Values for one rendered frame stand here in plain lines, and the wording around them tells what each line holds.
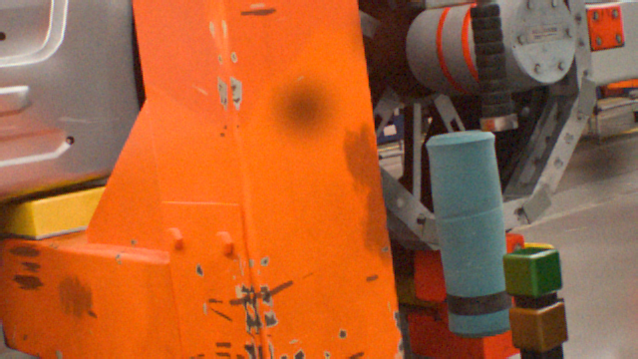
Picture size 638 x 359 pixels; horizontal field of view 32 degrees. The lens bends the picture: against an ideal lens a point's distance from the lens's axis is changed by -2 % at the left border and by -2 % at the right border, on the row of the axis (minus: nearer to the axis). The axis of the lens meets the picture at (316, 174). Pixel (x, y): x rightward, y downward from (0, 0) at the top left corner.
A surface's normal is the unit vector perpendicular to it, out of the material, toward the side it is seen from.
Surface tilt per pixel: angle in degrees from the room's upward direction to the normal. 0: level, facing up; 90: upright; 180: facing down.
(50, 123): 90
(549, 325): 90
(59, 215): 90
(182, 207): 90
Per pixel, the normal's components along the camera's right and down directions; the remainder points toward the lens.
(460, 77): -0.58, 0.69
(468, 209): -0.13, 0.11
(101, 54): 0.60, 0.00
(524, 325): -0.79, 0.17
